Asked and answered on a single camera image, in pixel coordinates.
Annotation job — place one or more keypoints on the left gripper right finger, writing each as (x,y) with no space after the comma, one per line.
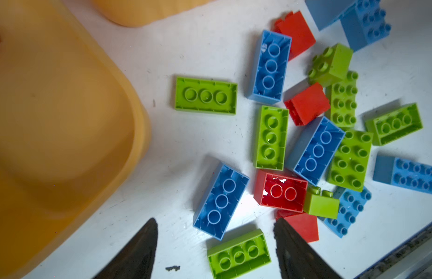
(297,260)

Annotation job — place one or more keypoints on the yellow bin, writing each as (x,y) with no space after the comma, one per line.
(72,129)
(137,13)

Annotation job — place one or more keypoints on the blue lego brick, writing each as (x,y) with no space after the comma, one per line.
(403,173)
(269,68)
(352,203)
(315,149)

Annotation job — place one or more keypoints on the red lego brick centre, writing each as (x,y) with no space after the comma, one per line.
(308,105)

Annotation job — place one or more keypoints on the green small lego top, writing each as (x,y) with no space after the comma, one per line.
(331,66)

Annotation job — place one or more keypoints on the small green lego cube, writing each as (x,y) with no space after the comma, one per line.
(321,203)

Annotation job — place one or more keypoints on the blue lego brick upturned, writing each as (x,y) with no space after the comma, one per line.
(220,201)

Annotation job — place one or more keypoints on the red lego brick hollow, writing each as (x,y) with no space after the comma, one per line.
(280,190)

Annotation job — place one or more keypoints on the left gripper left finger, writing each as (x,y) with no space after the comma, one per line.
(136,259)

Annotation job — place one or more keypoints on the left yellow bin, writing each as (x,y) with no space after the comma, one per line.
(72,129)

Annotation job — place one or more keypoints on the green long lego brick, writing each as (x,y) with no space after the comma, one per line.
(349,164)

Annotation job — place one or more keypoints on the red lego brick front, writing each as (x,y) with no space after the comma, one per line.
(306,225)

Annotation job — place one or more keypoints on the red lego brick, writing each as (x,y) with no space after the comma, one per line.
(308,105)
(306,225)
(294,25)

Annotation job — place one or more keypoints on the red lego brick top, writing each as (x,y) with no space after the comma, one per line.
(294,25)

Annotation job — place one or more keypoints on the green flat lego brick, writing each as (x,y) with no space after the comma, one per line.
(239,256)

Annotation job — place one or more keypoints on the middle yellow bin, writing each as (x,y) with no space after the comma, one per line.
(137,13)

